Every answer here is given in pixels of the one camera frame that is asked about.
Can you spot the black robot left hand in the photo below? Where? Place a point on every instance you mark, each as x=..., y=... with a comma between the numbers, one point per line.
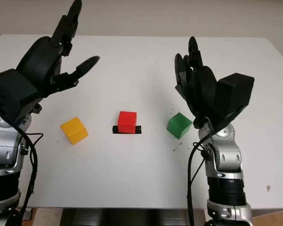
x=37, y=61

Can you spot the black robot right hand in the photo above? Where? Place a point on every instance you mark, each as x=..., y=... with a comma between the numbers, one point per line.
x=204, y=94

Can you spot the green cube block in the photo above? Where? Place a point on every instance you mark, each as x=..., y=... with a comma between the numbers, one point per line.
x=179, y=124

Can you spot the yellow cube block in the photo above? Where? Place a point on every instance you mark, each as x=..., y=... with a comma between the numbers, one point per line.
x=74, y=130

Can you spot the red cube block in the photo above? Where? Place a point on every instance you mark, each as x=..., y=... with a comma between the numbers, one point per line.
x=127, y=121

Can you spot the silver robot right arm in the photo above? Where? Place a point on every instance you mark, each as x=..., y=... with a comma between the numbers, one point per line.
x=226, y=155

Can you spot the black tape strip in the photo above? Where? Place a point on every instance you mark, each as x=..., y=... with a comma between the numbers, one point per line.
x=138, y=130

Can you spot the dark robot torso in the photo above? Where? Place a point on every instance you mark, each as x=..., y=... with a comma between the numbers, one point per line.
x=132, y=217

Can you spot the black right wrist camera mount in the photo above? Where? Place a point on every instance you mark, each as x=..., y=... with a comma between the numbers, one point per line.
x=235, y=96

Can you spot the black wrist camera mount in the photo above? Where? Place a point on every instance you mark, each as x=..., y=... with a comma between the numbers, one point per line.
x=11, y=94
x=235, y=96

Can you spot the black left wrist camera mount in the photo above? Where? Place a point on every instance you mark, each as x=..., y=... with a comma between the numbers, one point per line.
x=11, y=94

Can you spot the grey metal table bracket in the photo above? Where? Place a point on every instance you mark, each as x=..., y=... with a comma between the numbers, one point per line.
x=28, y=214

